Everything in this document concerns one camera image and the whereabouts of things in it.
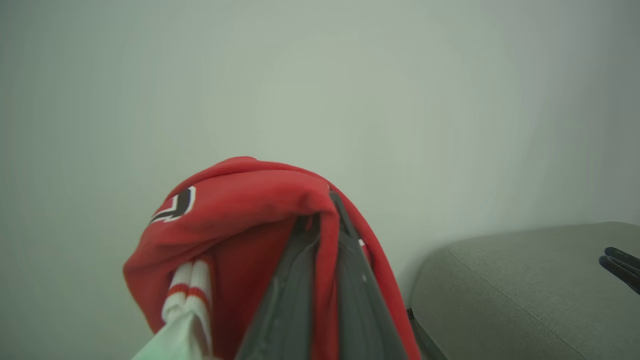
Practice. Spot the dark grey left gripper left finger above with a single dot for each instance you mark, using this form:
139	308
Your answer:
287	310

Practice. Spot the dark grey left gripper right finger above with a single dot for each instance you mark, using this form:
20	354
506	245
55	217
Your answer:
362	310

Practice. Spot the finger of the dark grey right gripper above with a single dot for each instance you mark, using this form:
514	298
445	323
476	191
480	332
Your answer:
622	276
625	256

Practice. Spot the red garment with striped cuffs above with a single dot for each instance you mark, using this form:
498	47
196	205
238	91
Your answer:
240	215

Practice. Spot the grey fabric sofa seat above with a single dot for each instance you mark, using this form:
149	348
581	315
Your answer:
530	295

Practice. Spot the pale green cloth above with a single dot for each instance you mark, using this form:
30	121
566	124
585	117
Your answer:
172	337

